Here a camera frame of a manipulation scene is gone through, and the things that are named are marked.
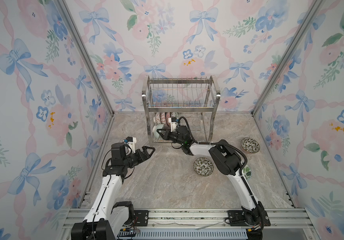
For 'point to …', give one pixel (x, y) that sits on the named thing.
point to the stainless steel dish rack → (190, 103)
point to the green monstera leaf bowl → (246, 172)
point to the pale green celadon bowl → (156, 134)
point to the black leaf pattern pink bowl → (250, 145)
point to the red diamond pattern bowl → (162, 115)
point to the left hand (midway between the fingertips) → (150, 150)
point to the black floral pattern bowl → (168, 115)
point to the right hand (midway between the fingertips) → (157, 129)
